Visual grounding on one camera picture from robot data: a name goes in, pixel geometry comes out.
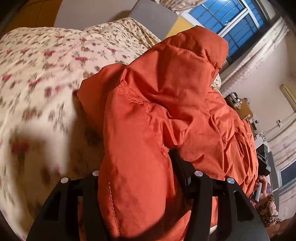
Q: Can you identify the orange puffer jacket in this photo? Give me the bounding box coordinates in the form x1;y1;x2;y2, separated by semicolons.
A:
77;27;258;240

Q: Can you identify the person's right hand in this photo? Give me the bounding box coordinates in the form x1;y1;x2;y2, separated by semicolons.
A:
254;175;268;204

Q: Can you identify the wooden bedside table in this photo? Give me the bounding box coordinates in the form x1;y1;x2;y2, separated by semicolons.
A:
224;92;257;140

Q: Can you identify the floral bed quilt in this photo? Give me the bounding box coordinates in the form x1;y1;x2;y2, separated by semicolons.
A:
0;17;222;241

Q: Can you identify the floral right curtain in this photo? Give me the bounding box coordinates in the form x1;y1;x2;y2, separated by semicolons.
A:
220;17;289;96

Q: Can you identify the floral curtain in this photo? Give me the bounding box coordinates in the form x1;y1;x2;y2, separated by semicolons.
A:
220;17;289;96
154;0;207;13

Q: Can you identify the grey yellow blue headboard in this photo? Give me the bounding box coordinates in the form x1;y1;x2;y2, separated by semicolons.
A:
129;0;194;40

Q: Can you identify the floral left curtain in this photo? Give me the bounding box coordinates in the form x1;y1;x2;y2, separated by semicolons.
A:
154;0;207;13

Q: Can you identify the wooden wardrobe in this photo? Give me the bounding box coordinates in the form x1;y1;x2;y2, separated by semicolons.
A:
1;0;62;37

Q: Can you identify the wall air conditioner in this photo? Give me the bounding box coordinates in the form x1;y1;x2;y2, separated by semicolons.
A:
280;84;296;109

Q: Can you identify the window with white frame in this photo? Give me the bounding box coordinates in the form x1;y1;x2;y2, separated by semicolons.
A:
181;0;275;64

